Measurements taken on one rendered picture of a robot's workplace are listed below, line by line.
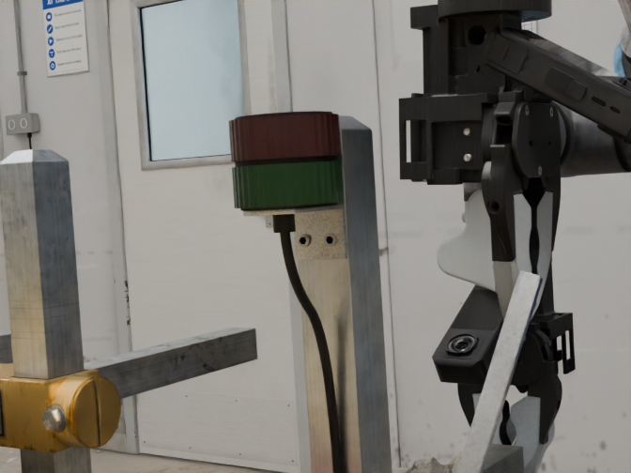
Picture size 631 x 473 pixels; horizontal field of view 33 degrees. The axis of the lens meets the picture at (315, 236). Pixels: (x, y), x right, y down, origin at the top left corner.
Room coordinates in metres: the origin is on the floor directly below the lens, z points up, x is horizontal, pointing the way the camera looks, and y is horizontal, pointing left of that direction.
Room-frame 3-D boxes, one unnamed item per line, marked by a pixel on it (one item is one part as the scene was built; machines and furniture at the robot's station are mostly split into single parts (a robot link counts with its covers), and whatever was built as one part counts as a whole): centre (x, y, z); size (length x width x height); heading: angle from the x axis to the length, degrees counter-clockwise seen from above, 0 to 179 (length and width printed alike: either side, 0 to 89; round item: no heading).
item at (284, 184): (0.59, 0.01, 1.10); 0.06 x 0.06 x 0.02
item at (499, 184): (0.66, -0.12, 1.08); 0.05 x 0.02 x 0.09; 146
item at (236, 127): (0.59, 0.01, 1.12); 0.06 x 0.06 x 0.02
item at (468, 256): (0.68, -0.10, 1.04); 0.06 x 0.03 x 0.09; 56
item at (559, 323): (0.94, -0.17, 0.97); 0.09 x 0.08 x 0.12; 147
